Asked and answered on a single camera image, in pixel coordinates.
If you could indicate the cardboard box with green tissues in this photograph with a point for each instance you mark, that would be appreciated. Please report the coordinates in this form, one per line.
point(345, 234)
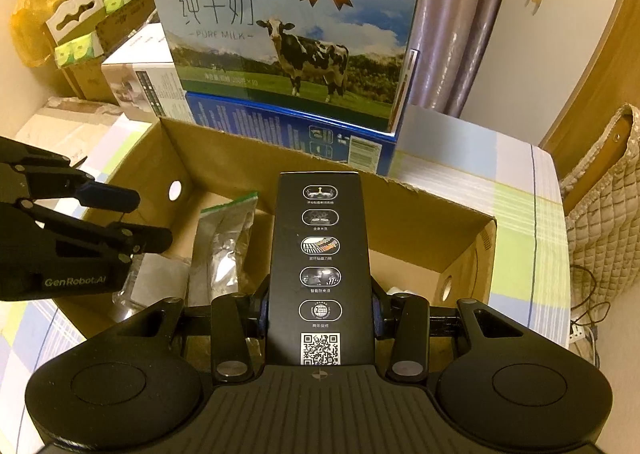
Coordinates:
point(83, 33)

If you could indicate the white appliance box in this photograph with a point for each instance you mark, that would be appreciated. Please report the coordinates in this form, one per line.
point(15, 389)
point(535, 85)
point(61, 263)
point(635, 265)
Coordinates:
point(142, 74)

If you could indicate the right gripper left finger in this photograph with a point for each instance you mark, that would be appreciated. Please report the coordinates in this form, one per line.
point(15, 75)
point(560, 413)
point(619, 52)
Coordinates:
point(234, 319)

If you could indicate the white power strip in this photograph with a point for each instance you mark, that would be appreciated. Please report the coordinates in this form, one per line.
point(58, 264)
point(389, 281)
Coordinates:
point(579, 332)

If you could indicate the dark blue flat box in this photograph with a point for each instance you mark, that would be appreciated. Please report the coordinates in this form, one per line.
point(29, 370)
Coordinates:
point(360, 148)

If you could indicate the silver foil pouch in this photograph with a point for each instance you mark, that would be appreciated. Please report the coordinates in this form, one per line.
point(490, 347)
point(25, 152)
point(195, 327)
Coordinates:
point(219, 251)

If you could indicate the yellow plastic bag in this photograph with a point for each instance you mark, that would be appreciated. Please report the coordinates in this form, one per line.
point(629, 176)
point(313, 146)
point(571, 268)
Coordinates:
point(29, 32)

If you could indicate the blue milk carton box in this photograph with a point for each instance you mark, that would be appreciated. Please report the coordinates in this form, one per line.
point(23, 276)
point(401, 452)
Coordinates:
point(348, 60)

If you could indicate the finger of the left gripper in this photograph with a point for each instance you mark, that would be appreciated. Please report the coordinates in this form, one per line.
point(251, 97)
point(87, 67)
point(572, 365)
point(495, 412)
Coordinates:
point(107, 197)
point(137, 238)

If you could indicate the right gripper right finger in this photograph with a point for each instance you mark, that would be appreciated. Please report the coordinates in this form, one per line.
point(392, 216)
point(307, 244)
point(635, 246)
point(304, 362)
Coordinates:
point(405, 319)

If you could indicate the checkered tablecloth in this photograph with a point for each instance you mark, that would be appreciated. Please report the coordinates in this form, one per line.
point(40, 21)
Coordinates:
point(510, 181)

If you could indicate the large brown cardboard box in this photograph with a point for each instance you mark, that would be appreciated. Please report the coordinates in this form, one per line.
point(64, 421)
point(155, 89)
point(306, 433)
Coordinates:
point(418, 242)

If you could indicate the black product box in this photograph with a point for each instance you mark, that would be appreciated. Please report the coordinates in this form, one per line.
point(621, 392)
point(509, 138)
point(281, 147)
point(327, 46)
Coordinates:
point(320, 294)

